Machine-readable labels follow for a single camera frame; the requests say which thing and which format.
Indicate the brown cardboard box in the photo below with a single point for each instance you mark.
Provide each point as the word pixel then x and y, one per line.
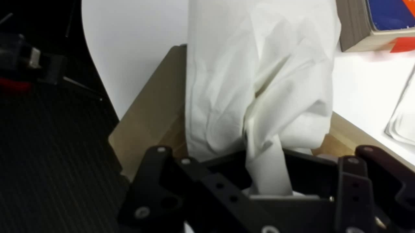
pixel 151 111

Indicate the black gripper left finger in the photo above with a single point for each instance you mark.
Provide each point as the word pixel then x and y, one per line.
pixel 173 202

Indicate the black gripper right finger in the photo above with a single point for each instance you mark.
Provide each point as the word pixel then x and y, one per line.
pixel 372 198

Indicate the white paper towel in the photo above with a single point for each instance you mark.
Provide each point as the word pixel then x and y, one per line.
pixel 225 65

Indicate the blue hardcover book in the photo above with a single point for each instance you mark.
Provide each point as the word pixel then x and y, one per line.
pixel 359 26

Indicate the black equipment cart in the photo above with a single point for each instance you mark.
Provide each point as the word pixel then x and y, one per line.
pixel 47 65

